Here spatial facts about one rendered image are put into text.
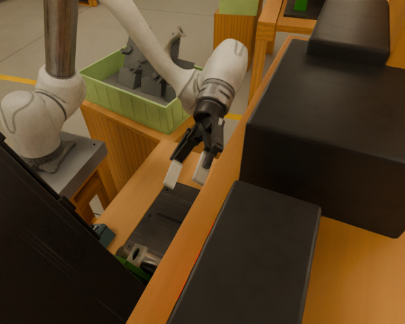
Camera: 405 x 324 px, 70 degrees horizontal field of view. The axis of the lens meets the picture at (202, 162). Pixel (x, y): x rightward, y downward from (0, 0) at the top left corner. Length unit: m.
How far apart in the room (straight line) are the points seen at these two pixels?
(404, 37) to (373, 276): 0.19
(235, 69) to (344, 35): 0.47
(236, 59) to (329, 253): 0.61
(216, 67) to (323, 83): 0.52
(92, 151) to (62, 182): 0.18
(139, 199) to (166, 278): 0.87
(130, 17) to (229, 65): 0.27
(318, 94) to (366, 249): 0.12
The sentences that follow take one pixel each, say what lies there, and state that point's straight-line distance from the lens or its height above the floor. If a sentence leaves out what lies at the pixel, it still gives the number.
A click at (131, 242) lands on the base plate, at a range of 0.99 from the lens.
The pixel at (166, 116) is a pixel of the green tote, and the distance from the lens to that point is 1.41.
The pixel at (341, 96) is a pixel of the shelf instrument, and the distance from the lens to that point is 0.26.
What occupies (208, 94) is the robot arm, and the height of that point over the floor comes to 1.36.
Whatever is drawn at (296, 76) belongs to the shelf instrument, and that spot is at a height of 1.61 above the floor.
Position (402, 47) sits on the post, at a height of 1.63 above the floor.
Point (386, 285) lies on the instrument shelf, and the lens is 0.25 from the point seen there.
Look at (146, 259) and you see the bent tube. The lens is 0.61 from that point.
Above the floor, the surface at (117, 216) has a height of 0.90.
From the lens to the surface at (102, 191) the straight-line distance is 1.50.
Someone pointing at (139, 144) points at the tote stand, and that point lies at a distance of 1.62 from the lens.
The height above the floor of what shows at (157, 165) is 0.90.
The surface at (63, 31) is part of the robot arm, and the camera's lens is 1.13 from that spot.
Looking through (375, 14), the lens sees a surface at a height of 1.63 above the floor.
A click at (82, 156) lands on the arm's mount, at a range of 1.27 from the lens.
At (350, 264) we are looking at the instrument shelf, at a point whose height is 1.54.
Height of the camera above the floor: 1.74
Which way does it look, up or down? 46 degrees down
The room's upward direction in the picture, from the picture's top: straight up
